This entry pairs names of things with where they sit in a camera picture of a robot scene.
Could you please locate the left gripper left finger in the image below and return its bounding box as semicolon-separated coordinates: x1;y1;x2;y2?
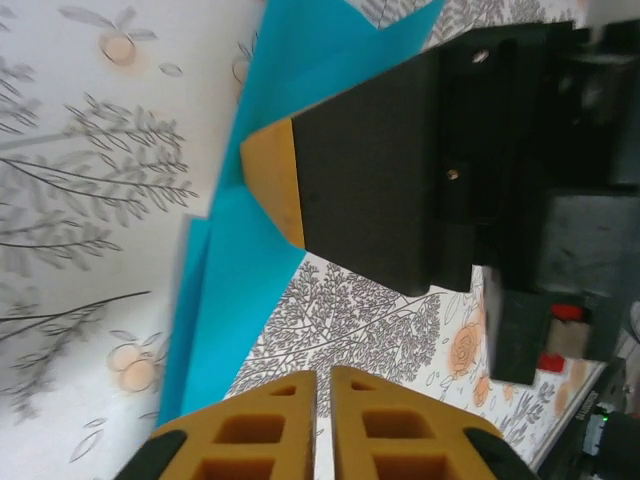
114;370;318;480

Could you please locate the floral table mat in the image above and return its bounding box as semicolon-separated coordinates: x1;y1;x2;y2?
0;0;614;480

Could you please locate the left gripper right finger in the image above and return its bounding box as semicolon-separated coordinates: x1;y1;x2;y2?
330;365;541;480

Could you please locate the blue cloth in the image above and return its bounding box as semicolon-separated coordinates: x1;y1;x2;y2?
159;0;446;426

